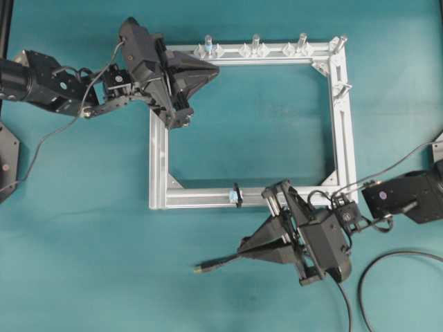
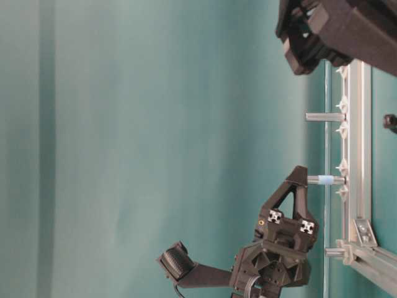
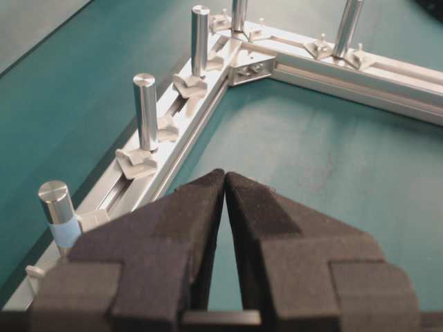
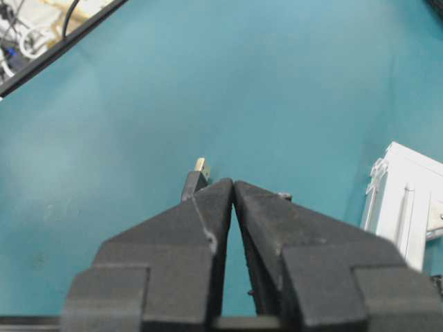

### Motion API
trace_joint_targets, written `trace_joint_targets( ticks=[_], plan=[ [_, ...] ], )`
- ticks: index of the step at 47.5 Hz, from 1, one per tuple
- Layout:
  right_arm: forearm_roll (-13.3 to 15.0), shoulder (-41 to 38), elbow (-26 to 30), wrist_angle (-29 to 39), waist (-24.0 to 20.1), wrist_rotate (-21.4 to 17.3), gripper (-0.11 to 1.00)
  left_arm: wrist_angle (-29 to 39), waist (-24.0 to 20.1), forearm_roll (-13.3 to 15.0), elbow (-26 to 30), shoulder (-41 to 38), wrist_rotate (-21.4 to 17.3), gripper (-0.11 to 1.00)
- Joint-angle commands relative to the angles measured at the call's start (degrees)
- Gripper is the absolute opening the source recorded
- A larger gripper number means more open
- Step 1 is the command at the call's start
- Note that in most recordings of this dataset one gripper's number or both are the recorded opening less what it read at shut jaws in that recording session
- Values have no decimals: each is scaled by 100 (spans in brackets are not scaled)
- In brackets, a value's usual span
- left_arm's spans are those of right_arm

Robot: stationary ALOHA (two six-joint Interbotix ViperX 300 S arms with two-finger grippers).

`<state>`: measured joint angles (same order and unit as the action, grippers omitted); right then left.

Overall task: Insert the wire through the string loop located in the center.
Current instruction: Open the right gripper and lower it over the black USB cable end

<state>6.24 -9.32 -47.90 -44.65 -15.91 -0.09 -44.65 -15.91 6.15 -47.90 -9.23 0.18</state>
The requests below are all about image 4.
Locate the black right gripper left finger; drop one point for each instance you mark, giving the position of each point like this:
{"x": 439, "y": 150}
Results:
{"x": 165, "y": 274}

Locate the black table edge rail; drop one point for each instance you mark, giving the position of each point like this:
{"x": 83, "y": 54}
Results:
{"x": 60, "y": 48}

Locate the silver aluminium extrusion frame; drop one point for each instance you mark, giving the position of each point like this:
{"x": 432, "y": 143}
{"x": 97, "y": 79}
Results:
{"x": 403, "y": 202}

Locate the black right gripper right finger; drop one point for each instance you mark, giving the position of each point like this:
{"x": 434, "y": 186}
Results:
{"x": 322, "y": 274}

